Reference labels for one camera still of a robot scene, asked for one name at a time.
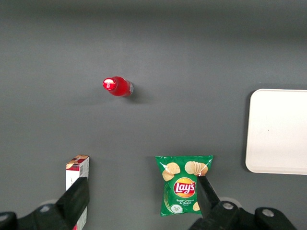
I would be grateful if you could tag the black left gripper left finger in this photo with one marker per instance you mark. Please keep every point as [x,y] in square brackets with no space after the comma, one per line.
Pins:
[74,198]

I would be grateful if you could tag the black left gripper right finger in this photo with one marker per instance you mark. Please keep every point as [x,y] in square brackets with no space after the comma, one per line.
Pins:
[206,196]

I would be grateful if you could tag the red cookie box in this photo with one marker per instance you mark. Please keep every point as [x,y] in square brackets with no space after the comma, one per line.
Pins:
[76,167]

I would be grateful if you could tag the cream plastic tray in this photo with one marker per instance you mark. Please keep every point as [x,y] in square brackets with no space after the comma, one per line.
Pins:
[278,131]

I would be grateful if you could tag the green Lay's chips bag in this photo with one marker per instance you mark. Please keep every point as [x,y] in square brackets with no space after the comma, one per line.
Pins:
[177,191]

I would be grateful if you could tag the red soda bottle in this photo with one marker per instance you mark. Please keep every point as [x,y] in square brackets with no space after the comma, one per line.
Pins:
[118,87]

